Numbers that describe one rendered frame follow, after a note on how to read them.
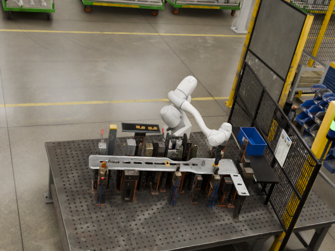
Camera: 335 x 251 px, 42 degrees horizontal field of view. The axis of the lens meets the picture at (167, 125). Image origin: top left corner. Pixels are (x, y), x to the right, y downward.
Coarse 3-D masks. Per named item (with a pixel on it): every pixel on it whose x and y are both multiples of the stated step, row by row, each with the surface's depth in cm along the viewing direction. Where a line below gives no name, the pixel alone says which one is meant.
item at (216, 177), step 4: (212, 176) 395; (216, 176) 391; (212, 180) 395; (216, 180) 389; (212, 184) 394; (216, 184) 392; (212, 188) 394; (216, 188) 395; (208, 192) 404; (212, 192) 398; (216, 192) 397; (208, 196) 404; (212, 196) 401; (204, 200) 412; (208, 200) 402; (212, 200) 401; (208, 204) 405; (212, 204) 406
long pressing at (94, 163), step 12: (96, 156) 393; (108, 156) 396; (120, 156) 399; (132, 156) 402; (96, 168) 380; (108, 168) 383; (120, 168) 385; (132, 168) 388; (144, 168) 390; (156, 168) 393; (168, 168) 396; (180, 168) 399; (192, 168) 402; (204, 168) 405; (228, 168) 412
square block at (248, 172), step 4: (244, 168) 406; (248, 168) 407; (244, 172) 405; (248, 172) 401; (252, 172) 402; (244, 176) 404; (248, 176) 404; (252, 176) 405; (244, 180) 406; (248, 180) 407; (240, 184) 413; (248, 184) 410; (236, 192) 422; (236, 196) 421; (236, 200) 420
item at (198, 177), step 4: (196, 176) 397; (200, 176) 396; (196, 180) 395; (200, 180) 392; (196, 184) 395; (200, 184) 395; (196, 188) 397; (196, 192) 399; (192, 196) 405; (196, 196) 404; (192, 200) 405; (196, 200) 406; (196, 204) 407
